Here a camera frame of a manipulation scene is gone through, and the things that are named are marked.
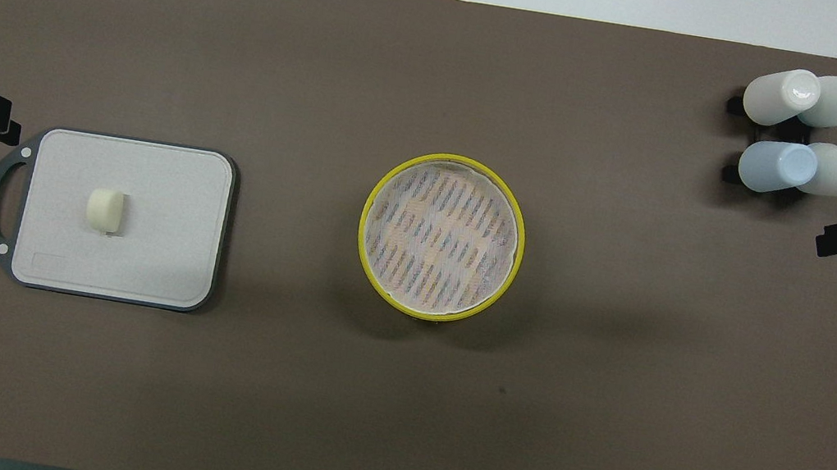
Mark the light blue plastic cup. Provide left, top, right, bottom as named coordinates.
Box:
left=734, top=135, right=821, bottom=201

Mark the black cup rack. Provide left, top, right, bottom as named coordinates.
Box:
left=715, top=84, right=817, bottom=196

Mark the white steamed bun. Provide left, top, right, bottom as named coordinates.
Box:
left=82, top=186, right=131, bottom=239

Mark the grey cutting board dark handle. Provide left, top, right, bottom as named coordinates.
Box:
left=0, top=117, right=242, bottom=318

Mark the yellow steamer tier with cloth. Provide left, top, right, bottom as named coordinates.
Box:
left=346, top=142, right=538, bottom=335

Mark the brown table mat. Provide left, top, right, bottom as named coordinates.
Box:
left=0, top=0, right=837, bottom=470

